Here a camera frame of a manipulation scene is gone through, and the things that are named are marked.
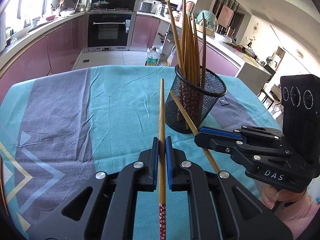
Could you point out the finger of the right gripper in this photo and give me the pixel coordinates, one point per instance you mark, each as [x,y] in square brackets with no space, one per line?
[222,133]
[216,143]

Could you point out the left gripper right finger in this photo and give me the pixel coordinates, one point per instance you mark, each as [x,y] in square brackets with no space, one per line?
[170,159]

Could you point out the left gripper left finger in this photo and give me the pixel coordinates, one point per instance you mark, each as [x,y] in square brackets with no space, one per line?
[154,161]

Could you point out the black mesh utensil holder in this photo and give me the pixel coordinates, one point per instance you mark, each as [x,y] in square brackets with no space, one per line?
[196,101]

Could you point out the dark bamboo chopstick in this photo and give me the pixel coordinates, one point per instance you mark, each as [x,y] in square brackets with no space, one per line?
[203,77]

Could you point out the right hand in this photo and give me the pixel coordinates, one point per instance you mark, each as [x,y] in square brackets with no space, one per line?
[270,195]

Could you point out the oil bottle on floor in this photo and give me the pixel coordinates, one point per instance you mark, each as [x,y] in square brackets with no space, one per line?
[152,58]

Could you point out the teal grey tablecloth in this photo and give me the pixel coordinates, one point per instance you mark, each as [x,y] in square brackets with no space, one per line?
[58,131]

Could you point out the round bamboo steamer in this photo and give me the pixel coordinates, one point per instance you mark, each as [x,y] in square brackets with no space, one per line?
[209,31]

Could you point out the pink base cabinets right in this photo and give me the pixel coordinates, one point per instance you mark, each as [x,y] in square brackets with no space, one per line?
[144,34]

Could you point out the pink base cabinets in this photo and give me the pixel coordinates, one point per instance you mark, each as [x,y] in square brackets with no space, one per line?
[144,34]
[51,49]

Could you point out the black built-in oven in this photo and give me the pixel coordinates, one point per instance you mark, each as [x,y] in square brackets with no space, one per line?
[109,30]

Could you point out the pink base cabinets left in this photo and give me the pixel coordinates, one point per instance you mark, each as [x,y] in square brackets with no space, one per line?
[51,49]

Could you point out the black range hood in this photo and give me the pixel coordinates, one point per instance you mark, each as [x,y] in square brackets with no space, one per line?
[119,5]

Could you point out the white ceramic bowl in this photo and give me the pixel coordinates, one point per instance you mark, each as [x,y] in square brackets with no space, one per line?
[22,33]

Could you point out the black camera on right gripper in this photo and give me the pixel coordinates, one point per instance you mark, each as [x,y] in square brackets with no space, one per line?
[300,99]

